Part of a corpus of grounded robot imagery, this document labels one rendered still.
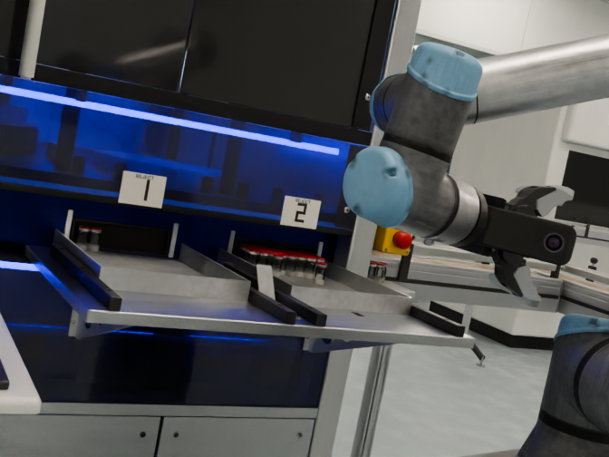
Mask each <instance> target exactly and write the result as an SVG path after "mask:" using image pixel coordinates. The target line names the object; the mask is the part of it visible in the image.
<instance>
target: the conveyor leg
mask: <svg viewBox="0 0 609 457"><path fill-rule="evenodd" d="M392 348H393V345H380V346H373V347H372V352H371V357H370V362H369V366H368V371H367V375H366V380H365V385H364V389H363V394H362V401H361V406H360V411H359V415H358V420H357V424H356V429H355V434H354V438H353V447H352V451H351V456H350V457H371V454H372V446H373V441H374V436H375V432H376V428H377V423H378V419H379V414H380V410H381V405H382V397H383V392H384V387H385V383H386V379H387V374H388V370H389V365H390V361H391V356H392Z"/></svg>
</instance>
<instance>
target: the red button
mask: <svg viewBox="0 0 609 457"><path fill-rule="evenodd" d="M393 243H394V245H395V247H396V248H400V249H406V248H408V247H409V246H410V245H411V243H412V237H411V234H409V233H405V232H402V231H398V232H397V233H396V234H395V236H394V239H393Z"/></svg>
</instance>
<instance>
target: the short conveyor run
mask: <svg viewBox="0 0 609 457"><path fill-rule="evenodd" d="M412 253H418V254H425V255H432V256H439V257H446V258H459V259H466V260H474V261H480V262H481V264H480V263H473V262H466V261H458V260H452V259H445V258H431V257H424V256H417V255H412ZM371 260H374V261H378V262H379V261H381V262H386V263H388V265H387V267H386V268H387V271H386V276H385V281H391V282H392V283H394V284H397V285H399V286H402V287H405V288H408V289H409V290H411V291H414V292H415V297H414V299H421V300H430V301H440V302H449V303H458V304H468V305H477V306H494V307H504V308H514V309H523V310H532V311H541V312H550V313H556V311H557V308H558V303H559V299H560V295H561V291H562V286H563V279H559V278H551V277H542V276H539V275H537V272H535V271H534V270H530V271H531V281H532V283H533V284H534V285H535V286H536V291H537V293H538V294H539V295H540V296H541V297H542V299H541V302H540V304H539V307H532V306H527V305H525V304H523V303H522V302H521V301H519V300H518V299H517V298H516V297H514V295H512V294H510V293H508V292H507V291H505V290H502V289H500V288H498V287H496V286H494V285H493V284H492V283H491V282H490V280H489V278H488V275H489V274H492V273H495V272H494V269H495V266H494V265H490V264H489V263H494V261H493V259H492V257H486V256H481V255H478V254H475V253H471V252H468V251H466V250H463V249H459V248H453V247H446V246H440V245H432V246H427V245H425V244H424V243H420V242H413V241H412V243H411V246H410V251H409V255H408V256H403V255H395V254H388V253H382V252H380V251H377V250H375V249H373V250H372V256H371ZM520 263H522V264H525V265H528V266H529V268H536V269H544V270H551V271H556V265H555V264H551V263H547V262H540V260H537V259H533V258H523V259H522V261H521V262H520Z"/></svg>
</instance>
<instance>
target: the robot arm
mask: <svg viewBox="0 0 609 457"><path fill-rule="evenodd" d="M605 98H609V34H602V35H598V36H593V37H588V38H584V39H579V40H574V41H569V42H564V43H560V44H551V45H547V46H541V47H537V48H532V49H527V50H523V51H518V52H513V53H504V54H500V55H495V56H490V57H485V58H480V59H476V58H475V57H473V56H471V55H469V54H467V53H464V52H462V51H460V50H458V49H455V48H452V47H449V46H447V45H443V44H436V43H422V44H420V45H418V47H417V48H416V50H415V53H414V55H413V56H412V59H411V61H410V62H409V63H408V65H407V72H406V73H395V74H392V75H389V76H387V77H386V78H384V79H383V80H382V81H381V82H380V83H379V84H378V85H377V86H376V87H375V89H374V90H373V92H372V96H371V99H370V114H371V116H372V120H373V122H374V123H375V125H376V126H377V127H378V128H379V129H380V130H381V131H383V132H384V134H383V137H382V140H381V142H380V145H379V146H372V147H368V148H366V149H363V150H362V151H360V152H358V153H357V154H356V157H355V159H354V160H353V161H351V162H350V163H349V165H348V167H347V169H346V171H345V173H344V177H343V195H344V198H345V201H346V203H347V205H348V207H349V208H350V209H351V210H352V211H353V212H354V213H355V214H356V215H358V216H359V217H361V218H363V219H367V220H369V221H371V222H374V223H375V224H377V225H378V226H381V227H384V228H388V229H390V228H392V229H397V230H399V231H402V232H405V233H409V234H412V235H414V236H417V237H421V238H425V239H424V244H425V245H427V246H432V243H433V241H435V242H438V243H440V244H445V245H449V246H452V247H454V248H459V249H463V250H466V251H468V252H471V253H475V254H478V255H481V256H486V257H492V259H493V261H494V264H495V269H494V272H495V273H492V274H489V275H488V278H489V280H490V282H491V283H492V284H493V285H494V286H496V287H498V288H500V289H502V290H505V291H507V292H508V293H510V294H512V295H514V297H516V298H517V299H518V300H519V301H521V302H522V303H523V304H525V305H527V306H532V307H539V304H540V302H541V299H542V297H541V296H540V295H539V294H538V293H537V287H536V286H535V285H534V284H533V283H532V281H531V271H530V269H529V266H528V265H525V264H522V263H520V262H521V261H522V259H523V258H533V259H537V260H540V261H544V262H547V263H551V264H555V265H558V266H563V265H565V264H567V263H568V262H569V261H570V259H571V257H572V254H573V250H574V247H575V241H576V237H577V235H576V231H575V229H574V228H573V227H571V226H569V225H566V224H563V223H559V222H555V221H552V220H548V219H541V218H538V217H536V216H539V217H544V216H546V215H548V214H549V212H550V211H551V210H552V208H554V207H555V206H562V205H563V204H564V203H565V202H566V201H572V200H573V197H574V193H575V192H574V191H573V190H571V189H569V188H568V187H564V186H557V185H554V186H551V185H547V186H545V187H543V186H520V187H518V188H516V190H515V192H516V193H517V196H516V197H515V198H513V199H512V200H511V201H510V202H507V201H506V200H505V199H502V198H500V197H495V196H491V195H487V194H483V193H481V192H480V191H479V190H478V189H476V188H475V187H472V186H471V185H470V184H469V183H468V182H466V181H465V180H461V179H459V178H457V177H454V176H452V175H449V174H448V173H446V171H447V169H448V166H449V164H450V160H451V157H452V155H453V153H454V151H455V148H456V146H457V143H458V140H459V136H460V134H461V132H462V129H463V127H464V126H466V125H470V124H475V123H480V122H488V121H494V120H498V119H503V118H507V117H512V116H517V115H521V114H527V113H531V112H540V111H544V110H549V109H554V108H558V107H564V106H568V105H573V104H578V103H582V102H590V101H595V100H601V99H605ZM554 342H555V343H554V348H553V352H552V356H551V360H550V365H549V369H548V373H547V378H546V385H545V389H544V393H543V397H542V402H541V405H540V410H539V414H538V418H537V421H536V425H535V426H534V428H533V429H532V431H531V433H530V434H529V435H528V437H527V439H526V440H525V442H524V444H523V445H522V447H521V449H520V450H519V452H518V453H517V456H516V457H609V319H605V318H600V317H594V316H584V315H578V314H567V315H565V316H563V317H562V318H561V320H560V323H559V327H558V329H557V333H556V334H555V336H554Z"/></svg>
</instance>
